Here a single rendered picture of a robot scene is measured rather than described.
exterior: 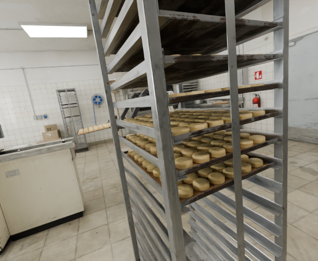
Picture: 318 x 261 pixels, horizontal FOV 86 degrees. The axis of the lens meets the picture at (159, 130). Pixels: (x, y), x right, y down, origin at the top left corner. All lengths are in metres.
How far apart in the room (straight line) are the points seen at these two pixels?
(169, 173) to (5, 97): 6.20
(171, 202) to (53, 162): 1.80
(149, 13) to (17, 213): 2.23
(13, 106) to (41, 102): 0.71
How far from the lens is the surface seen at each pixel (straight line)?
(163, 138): 0.38
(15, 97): 6.38
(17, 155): 2.18
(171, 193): 0.43
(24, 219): 2.39
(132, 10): 0.59
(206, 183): 0.55
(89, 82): 6.12
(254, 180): 0.83
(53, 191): 2.24
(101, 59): 0.98
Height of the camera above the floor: 1.23
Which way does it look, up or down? 10 degrees down
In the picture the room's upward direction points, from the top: 7 degrees counter-clockwise
